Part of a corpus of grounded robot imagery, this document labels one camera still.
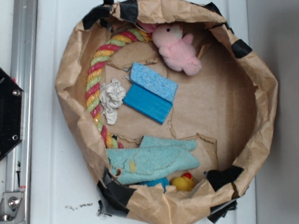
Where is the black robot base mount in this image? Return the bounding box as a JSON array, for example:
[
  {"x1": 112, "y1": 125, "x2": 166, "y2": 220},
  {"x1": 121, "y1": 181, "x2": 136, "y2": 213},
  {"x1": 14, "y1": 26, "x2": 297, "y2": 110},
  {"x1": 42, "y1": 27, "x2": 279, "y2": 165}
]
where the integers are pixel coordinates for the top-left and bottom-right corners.
[{"x1": 0, "y1": 68, "x2": 23, "y2": 162}]

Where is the light blue sponge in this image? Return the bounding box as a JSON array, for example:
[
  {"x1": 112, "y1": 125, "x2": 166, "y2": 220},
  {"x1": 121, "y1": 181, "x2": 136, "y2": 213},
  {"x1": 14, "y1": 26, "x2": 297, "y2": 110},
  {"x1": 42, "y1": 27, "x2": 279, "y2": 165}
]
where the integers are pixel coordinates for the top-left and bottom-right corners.
[{"x1": 130, "y1": 62, "x2": 178, "y2": 103}]

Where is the multicolour twisted rope toy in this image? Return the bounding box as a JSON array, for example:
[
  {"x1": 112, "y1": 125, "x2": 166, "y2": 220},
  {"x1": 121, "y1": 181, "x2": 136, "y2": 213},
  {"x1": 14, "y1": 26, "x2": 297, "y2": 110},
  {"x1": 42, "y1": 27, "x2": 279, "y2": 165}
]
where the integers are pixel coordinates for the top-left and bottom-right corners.
[{"x1": 85, "y1": 31, "x2": 133, "y2": 149}]

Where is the pink plush bunny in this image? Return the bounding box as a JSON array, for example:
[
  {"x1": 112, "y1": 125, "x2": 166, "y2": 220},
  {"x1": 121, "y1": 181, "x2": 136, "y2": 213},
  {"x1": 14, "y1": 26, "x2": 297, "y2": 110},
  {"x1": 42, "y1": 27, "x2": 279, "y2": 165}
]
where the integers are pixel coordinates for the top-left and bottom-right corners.
[{"x1": 138, "y1": 21, "x2": 202, "y2": 76}]

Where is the aluminium extrusion rail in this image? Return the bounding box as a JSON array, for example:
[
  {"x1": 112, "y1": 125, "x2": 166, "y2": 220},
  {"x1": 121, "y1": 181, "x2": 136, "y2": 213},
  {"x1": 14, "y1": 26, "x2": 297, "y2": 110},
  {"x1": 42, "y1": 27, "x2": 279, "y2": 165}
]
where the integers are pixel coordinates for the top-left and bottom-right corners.
[{"x1": 5, "y1": 0, "x2": 38, "y2": 224}]

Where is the teal microfibre towel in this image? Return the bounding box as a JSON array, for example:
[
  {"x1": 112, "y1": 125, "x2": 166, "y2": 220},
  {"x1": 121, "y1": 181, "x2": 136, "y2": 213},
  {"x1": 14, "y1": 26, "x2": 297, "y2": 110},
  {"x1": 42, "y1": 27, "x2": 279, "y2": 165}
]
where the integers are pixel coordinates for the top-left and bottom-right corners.
[{"x1": 106, "y1": 136, "x2": 200, "y2": 185}]

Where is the blue plastic block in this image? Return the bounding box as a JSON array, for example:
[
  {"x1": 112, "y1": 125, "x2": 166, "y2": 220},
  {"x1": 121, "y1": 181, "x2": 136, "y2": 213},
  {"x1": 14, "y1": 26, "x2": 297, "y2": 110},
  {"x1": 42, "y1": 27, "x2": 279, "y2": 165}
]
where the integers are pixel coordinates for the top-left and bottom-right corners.
[{"x1": 123, "y1": 84, "x2": 173, "y2": 125}]

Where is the metal corner bracket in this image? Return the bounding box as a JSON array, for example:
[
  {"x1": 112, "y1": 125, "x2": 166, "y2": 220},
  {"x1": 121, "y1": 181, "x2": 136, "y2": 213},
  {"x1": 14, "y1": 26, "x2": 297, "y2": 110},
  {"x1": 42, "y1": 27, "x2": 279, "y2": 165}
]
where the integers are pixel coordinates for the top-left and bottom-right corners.
[{"x1": 0, "y1": 192, "x2": 26, "y2": 224}]

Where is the brown paper bag bin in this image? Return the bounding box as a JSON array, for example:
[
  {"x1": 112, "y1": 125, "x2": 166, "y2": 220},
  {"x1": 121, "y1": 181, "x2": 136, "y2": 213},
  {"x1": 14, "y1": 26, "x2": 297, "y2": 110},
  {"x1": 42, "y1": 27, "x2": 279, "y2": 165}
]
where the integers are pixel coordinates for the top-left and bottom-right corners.
[{"x1": 55, "y1": 0, "x2": 278, "y2": 224}]

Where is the blue object under towel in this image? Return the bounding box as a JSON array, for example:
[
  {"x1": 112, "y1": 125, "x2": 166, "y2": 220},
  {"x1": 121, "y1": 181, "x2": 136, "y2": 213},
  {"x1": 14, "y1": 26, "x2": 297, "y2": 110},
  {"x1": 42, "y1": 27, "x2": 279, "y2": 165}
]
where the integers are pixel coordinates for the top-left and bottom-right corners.
[{"x1": 139, "y1": 177, "x2": 170, "y2": 189}]

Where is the yellow rubber duck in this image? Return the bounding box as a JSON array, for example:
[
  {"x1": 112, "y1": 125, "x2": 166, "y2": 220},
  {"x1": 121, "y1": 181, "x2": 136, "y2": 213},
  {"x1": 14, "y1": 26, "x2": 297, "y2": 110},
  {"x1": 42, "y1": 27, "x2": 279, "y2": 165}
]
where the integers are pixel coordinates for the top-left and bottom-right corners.
[{"x1": 170, "y1": 172, "x2": 195, "y2": 192}]

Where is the crumpled white cloth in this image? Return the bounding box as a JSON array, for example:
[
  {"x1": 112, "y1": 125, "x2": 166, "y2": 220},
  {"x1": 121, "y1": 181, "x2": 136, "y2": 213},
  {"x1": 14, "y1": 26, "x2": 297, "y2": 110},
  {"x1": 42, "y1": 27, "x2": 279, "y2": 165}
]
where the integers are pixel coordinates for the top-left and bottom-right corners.
[{"x1": 100, "y1": 78, "x2": 126, "y2": 125}]

